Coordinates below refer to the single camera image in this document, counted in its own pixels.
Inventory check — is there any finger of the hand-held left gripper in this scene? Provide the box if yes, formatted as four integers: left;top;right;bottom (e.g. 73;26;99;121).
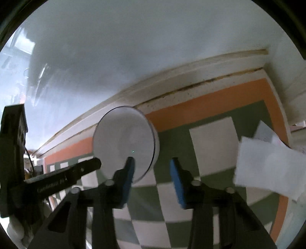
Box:
66;157;102;186

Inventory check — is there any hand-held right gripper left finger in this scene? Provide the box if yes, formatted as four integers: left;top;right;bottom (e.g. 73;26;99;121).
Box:
27;157;135;249

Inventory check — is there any thin black cable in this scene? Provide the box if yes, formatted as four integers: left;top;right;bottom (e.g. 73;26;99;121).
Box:
24;147;36;178

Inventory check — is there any tall white bowl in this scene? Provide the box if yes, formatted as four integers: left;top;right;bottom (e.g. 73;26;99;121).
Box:
93;106;160;184

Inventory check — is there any folded white paper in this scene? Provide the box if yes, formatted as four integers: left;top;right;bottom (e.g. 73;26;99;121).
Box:
233;120;306;203

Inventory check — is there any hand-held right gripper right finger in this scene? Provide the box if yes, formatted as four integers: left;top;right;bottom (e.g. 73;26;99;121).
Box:
169;157;278;249

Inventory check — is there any green white checkered mat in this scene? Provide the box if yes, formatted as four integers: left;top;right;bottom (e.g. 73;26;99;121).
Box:
44;78;291;249

